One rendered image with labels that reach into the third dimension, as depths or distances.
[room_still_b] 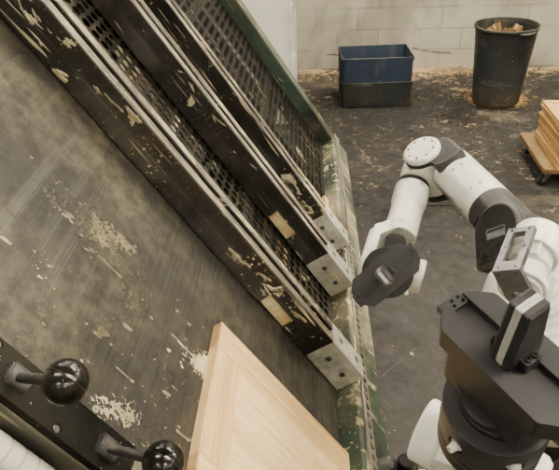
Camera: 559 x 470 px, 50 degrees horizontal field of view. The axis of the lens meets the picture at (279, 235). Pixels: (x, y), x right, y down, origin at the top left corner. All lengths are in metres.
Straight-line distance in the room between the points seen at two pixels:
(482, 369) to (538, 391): 0.04
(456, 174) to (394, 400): 1.50
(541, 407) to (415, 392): 2.15
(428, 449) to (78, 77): 0.75
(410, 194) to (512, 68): 4.14
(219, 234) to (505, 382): 0.75
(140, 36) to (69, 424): 0.89
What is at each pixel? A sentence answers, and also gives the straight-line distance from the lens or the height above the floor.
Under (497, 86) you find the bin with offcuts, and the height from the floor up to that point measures 0.20.
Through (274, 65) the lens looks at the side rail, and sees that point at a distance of 2.33.
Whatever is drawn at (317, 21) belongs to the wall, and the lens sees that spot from 6.17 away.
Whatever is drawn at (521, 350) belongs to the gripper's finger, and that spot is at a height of 1.60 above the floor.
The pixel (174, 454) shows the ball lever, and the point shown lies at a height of 1.45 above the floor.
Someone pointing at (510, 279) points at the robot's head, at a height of 1.43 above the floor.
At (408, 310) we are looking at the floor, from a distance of 2.97.
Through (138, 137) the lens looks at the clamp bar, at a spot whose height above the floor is 1.49.
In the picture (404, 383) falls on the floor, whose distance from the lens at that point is 2.61.
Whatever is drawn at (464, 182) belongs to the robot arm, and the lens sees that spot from 1.18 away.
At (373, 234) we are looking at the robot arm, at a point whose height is 1.26.
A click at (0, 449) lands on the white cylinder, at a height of 1.45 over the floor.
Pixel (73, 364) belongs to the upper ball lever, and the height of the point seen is 1.55.
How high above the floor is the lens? 1.89
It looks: 33 degrees down
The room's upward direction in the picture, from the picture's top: 3 degrees counter-clockwise
